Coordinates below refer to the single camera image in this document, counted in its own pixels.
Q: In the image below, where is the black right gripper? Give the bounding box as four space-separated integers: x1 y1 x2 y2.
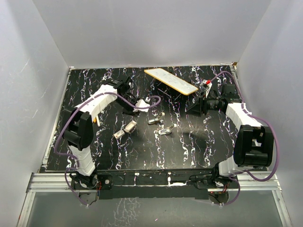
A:
186 91 223 117

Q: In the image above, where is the staple box tray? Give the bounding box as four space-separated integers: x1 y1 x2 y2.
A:
124 121 137 133

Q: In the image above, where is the white stapler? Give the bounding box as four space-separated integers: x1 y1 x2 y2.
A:
158 124 177 135
148 112 165 125

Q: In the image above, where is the white staple box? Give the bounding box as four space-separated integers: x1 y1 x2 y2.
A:
113 130 125 140

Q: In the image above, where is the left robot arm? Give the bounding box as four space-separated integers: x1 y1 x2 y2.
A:
63 76 139 189

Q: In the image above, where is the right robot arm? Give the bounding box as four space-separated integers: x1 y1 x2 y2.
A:
186 80 274 188

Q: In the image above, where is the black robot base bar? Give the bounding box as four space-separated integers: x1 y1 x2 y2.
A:
69 169 238 200

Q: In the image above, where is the yellow framed whiteboard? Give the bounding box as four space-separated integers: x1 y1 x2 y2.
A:
144 68 198 96

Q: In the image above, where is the white marker pen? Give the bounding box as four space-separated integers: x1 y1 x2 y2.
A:
95 116 100 127

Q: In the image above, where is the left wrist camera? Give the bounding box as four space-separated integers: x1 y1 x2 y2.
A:
134 97 151 113

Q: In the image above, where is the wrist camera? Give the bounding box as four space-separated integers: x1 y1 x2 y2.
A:
200 79 212 98
134 97 151 113

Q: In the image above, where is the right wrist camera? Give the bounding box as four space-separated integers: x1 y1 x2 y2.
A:
200 79 212 98

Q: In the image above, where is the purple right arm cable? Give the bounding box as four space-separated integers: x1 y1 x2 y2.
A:
205 70 281 182

